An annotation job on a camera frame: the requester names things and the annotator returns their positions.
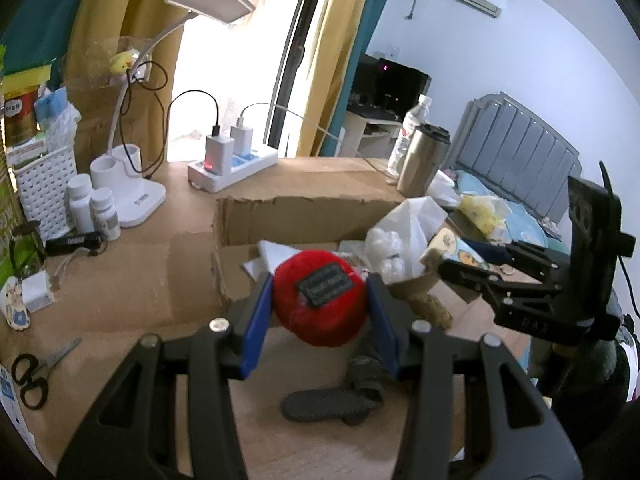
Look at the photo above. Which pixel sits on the white woven plastic basket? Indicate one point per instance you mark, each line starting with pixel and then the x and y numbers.
pixel 42 189

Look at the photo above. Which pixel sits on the green glass jar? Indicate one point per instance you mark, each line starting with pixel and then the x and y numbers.
pixel 26 250

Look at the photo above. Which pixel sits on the white power strip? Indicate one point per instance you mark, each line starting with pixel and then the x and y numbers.
pixel 222 168

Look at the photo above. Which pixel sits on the left gripper left finger with black blue pad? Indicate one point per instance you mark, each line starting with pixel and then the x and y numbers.
pixel 130 430

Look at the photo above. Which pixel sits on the white folded tissue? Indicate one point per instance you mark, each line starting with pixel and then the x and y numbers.
pixel 270 257

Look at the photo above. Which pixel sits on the brown cardboard box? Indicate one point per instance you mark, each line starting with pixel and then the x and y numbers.
pixel 320 222

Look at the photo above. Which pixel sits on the black flashlight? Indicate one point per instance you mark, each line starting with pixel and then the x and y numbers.
pixel 66 245

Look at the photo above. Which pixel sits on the grey bed headboard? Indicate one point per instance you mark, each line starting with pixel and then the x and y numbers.
pixel 515 154

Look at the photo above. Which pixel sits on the red plush pouch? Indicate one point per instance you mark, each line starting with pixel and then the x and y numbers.
pixel 320 298

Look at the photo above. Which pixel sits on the small white plug adapter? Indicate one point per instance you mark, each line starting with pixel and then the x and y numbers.
pixel 36 292

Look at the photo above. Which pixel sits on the brown plush toy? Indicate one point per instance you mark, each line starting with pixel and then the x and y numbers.
pixel 417 294

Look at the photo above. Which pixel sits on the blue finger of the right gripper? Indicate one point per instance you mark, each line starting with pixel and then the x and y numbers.
pixel 535 261

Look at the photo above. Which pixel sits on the clear bag cotton balls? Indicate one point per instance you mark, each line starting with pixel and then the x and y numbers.
pixel 394 246

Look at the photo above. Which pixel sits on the left gripper right finger with black blue pad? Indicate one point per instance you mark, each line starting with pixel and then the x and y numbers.
pixel 473 413

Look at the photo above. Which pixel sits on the black mesh insole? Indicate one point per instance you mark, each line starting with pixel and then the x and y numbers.
pixel 352 407

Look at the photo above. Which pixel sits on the white pill bottle left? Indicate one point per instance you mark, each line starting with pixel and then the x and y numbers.
pixel 79 190

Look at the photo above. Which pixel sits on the white pill bottle right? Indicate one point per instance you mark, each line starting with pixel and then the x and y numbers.
pixel 104 214

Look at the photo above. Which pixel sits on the white desk lamp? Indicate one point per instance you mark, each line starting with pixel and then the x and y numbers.
pixel 137 135

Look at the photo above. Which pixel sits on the black handled scissors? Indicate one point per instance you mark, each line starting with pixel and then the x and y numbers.
pixel 31 374

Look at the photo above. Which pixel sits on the white pill bottle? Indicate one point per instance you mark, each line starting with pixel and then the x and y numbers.
pixel 79 190
pixel 104 214

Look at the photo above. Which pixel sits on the yellow curtain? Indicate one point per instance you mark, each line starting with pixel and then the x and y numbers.
pixel 331 48

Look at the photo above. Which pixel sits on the yellow white plastic bag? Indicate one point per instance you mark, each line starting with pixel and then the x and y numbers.
pixel 488 213

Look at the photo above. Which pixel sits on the clear water bottle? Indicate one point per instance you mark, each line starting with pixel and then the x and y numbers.
pixel 415 117

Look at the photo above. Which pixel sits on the small cartoon tissue pack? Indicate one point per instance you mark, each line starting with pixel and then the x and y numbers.
pixel 446 245

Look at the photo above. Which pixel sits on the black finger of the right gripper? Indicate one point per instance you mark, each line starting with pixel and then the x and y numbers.
pixel 516 305

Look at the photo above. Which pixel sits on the grey fabric glove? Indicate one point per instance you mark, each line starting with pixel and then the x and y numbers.
pixel 366 375

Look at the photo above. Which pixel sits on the steel travel mug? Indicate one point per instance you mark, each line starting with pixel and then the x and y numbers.
pixel 426 152

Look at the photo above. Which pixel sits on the black monitor on stand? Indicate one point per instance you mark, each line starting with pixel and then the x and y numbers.
pixel 384 89

